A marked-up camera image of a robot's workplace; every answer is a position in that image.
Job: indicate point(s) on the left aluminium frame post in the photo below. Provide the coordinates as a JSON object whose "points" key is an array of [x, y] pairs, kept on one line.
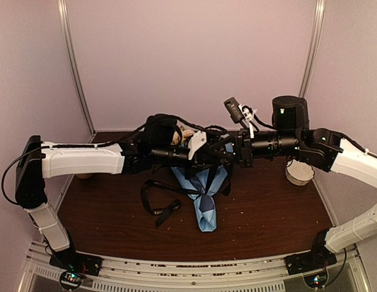
{"points": [[66, 27]]}

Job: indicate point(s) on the aluminium front rail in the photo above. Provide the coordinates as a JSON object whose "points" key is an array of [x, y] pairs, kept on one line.
{"points": [[261, 274]]}

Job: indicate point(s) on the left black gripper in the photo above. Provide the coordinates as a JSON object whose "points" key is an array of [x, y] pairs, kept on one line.
{"points": [[202, 157]]}

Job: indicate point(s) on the black ribbon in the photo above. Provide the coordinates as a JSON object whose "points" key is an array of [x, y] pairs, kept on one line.
{"points": [[162, 200]]}

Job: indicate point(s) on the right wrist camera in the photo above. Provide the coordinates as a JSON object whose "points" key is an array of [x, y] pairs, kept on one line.
{"points": [[243, 115]]}

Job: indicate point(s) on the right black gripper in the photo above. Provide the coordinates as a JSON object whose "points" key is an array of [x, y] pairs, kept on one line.
{"points": [[243, 143]]}

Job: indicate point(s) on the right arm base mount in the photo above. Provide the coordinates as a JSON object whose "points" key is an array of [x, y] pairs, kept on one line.
{"points": [[315, 262]]}

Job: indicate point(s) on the white rose stem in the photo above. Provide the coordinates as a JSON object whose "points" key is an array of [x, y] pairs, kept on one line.
{"points": [[182, 136]]}

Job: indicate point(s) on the scalloped white dish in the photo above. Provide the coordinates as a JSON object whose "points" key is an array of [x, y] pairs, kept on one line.
{"points": [[299, 173]]}

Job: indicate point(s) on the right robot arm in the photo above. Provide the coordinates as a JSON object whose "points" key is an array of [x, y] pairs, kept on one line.
{"points": [[331, 151]]}

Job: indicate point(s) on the right aluminium frame post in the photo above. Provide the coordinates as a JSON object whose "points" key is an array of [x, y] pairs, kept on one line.
{"points": [[316, 33]]}

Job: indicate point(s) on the blue wrapping paper sheet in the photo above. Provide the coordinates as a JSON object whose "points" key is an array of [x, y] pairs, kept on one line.
{"points": [[202, 187]]}

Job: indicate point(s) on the aluminium frame post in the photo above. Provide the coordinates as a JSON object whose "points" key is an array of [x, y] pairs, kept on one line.
{"points": [[66, 27], [316, 33]]}

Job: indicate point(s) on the small white bowl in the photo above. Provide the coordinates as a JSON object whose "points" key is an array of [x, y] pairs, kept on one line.
{"points": [[84, 176]]}

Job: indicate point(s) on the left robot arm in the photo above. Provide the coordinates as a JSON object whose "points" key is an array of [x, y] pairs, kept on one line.
{"points": [[164, 139]]}

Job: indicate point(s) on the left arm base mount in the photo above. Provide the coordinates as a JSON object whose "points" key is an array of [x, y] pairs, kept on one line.
{"points": [[77, 268]]}

